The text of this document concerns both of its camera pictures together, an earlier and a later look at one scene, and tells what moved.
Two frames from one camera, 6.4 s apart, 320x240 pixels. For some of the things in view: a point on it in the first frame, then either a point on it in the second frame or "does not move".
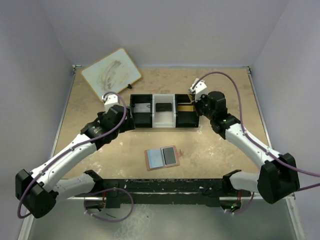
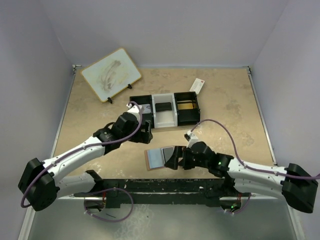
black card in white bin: [162, 107] does not move
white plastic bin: [163, 119] does not move
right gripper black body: [201, 105] to [189, 161]
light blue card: [156, 158] does not move
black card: [169, 155] does not move
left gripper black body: [127, 125] to [141, 136]
